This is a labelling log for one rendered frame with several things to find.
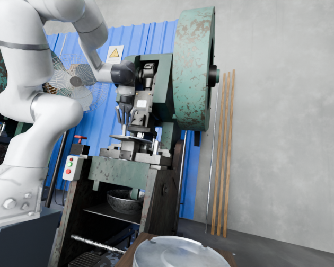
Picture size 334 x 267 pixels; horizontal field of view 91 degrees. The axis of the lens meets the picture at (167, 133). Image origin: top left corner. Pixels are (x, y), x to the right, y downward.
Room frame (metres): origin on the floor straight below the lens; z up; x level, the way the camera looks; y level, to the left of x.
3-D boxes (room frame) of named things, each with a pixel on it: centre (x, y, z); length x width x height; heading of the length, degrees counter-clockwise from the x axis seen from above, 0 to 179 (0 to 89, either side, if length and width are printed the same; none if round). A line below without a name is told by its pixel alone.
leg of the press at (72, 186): (1.44, 0.41, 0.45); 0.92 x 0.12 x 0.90; 163
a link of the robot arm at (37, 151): (0.55, 0.39, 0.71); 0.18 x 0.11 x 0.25; 94
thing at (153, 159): (1.23, 0.19, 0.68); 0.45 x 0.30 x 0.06; 73
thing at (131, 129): (1.24, 0.19, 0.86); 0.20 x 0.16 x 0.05; 73
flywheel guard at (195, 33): (1.24, -0.16, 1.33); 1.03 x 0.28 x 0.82; 163
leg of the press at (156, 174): (1.29, -0.11, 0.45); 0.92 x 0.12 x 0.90; 163
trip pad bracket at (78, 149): (1.10, 0.56, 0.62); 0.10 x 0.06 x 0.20; 73
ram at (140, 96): (1.19, 0.20, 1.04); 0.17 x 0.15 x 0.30; 163
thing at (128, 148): (1.06, 0.24, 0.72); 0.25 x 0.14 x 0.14; 163
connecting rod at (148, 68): (1.23, 0.19, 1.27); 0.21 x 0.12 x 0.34; 163
